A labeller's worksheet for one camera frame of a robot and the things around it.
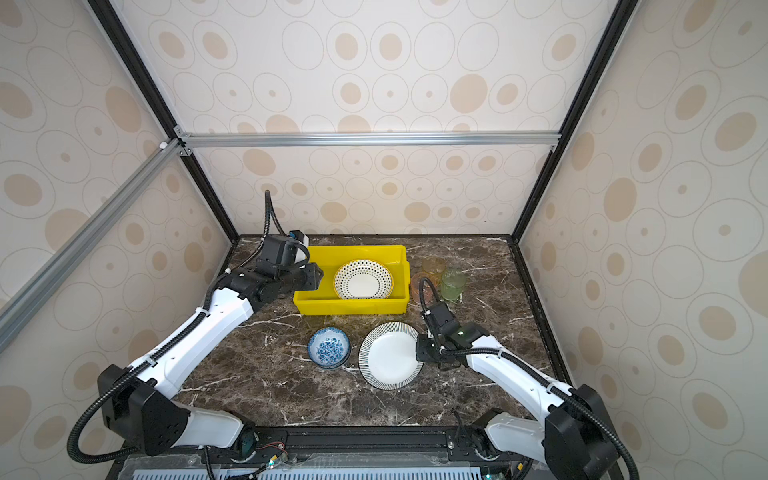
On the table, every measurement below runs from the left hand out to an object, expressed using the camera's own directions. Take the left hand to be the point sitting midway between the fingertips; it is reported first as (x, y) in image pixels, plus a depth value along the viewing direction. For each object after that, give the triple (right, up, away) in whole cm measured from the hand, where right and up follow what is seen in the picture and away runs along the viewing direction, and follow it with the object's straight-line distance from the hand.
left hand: (326, 268), depth 78 cm
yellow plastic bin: (-4, -11, +16) cm, 20 cm away
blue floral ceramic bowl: (-1, -23, +7) cm, 24 cm away
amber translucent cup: (+33, 0, +32) cm, 46 cm away
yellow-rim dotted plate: (+7, -4, +26) cm, 28 cm away
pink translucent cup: (+25, -7, +18) cm, 31 cm away
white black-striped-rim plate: (+16, -26, +9) cm, 32 cm away
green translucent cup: (+38, -6, +24) cm, 46 cm away
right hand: (+26, -23, +5) cm, 35 cm away
